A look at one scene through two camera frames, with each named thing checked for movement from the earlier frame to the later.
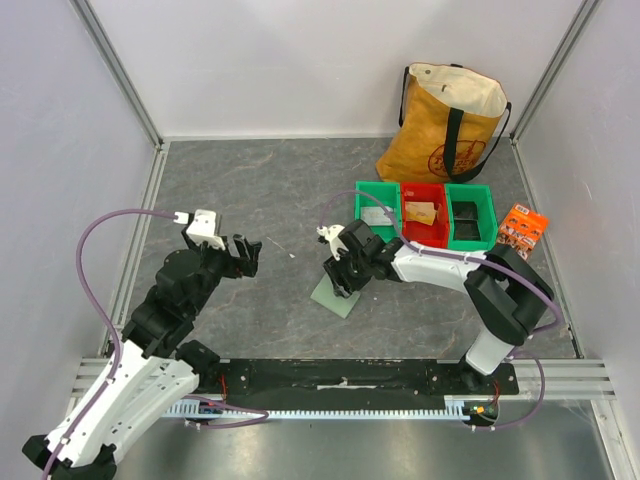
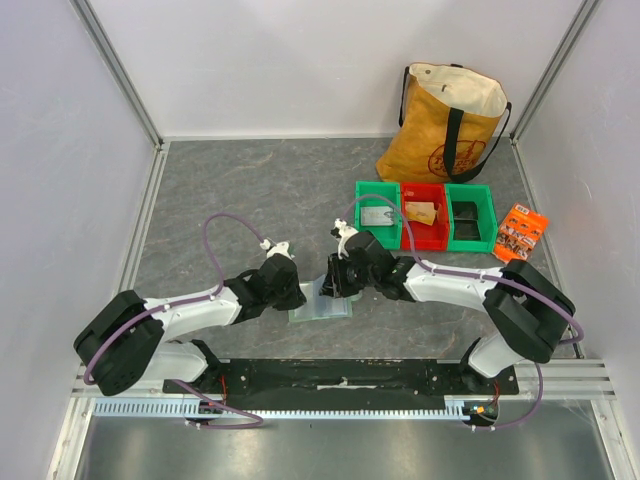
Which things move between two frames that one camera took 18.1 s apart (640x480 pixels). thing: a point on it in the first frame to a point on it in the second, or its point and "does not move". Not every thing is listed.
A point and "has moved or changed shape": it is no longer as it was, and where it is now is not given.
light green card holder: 324,294 has moved or changed shape
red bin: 424,218 does not move
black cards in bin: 466,224 does not move
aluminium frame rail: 537,379 does not move
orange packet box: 521,228 does not move
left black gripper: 245,264 to 296,299
